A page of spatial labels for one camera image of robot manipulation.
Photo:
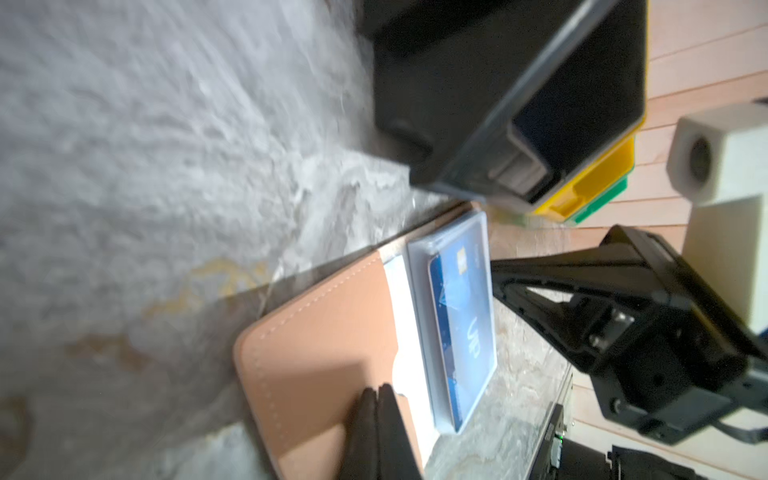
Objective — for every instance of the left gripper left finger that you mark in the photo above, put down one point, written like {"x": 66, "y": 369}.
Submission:
{"x": 361, "y": 456}

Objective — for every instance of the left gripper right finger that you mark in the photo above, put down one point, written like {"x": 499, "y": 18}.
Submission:
{"x": 396, "y": 459}

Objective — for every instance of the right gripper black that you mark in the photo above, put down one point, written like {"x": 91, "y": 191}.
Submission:
{"x": 690, "y": 361}

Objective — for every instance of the blue VIP credit card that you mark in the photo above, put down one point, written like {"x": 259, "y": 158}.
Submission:
{"x": 459, "y": 283}

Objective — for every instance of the tan leather card holder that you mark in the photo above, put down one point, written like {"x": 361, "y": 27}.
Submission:
{"x": 304, "y": 367}

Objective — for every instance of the green plastic bin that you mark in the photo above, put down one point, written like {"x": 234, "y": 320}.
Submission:
{"x": 599, "y": 202}

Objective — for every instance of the yellow plastic bin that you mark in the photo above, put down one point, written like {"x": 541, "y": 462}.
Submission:
{"x": 600, "y": 177}

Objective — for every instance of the black plastic bin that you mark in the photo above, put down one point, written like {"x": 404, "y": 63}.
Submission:
{"x": 507, "y": 101}

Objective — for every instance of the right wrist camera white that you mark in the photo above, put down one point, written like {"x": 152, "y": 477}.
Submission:
{"x": 718, "y": 161}

